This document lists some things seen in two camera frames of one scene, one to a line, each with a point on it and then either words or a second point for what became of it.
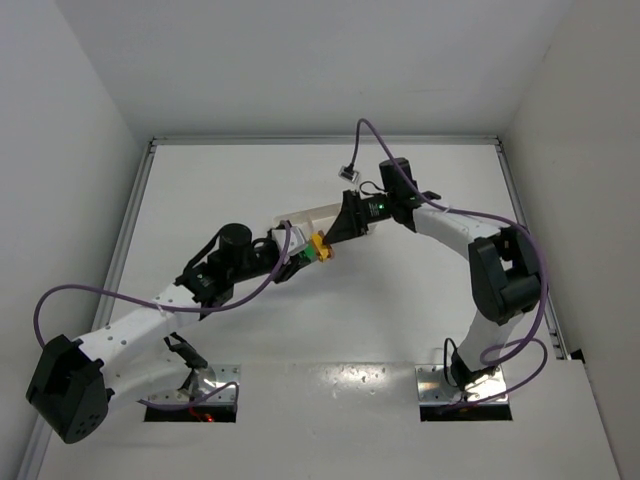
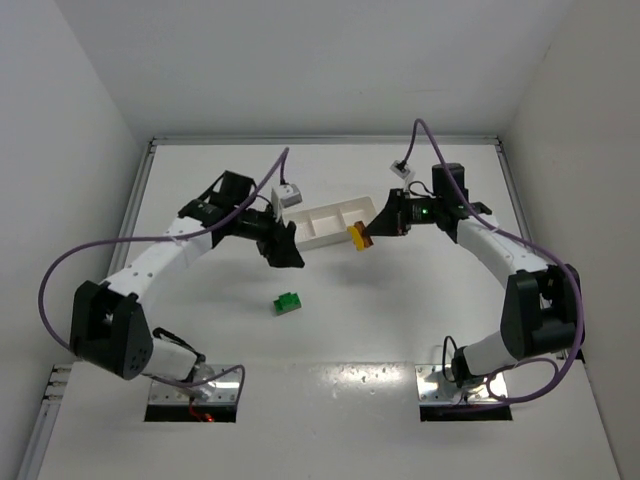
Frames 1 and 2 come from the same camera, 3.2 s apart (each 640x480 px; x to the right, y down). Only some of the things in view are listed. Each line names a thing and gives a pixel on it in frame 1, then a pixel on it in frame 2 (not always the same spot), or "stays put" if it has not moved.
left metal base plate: [204, 380] stays put
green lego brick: [311, 252] -> [287, 302]
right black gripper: [354, 215] -> [400, 215]
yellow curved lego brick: [321, 249] -> [357, 238]
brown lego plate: [330, 254] -> [366, 238]
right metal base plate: [433, 387] stays put
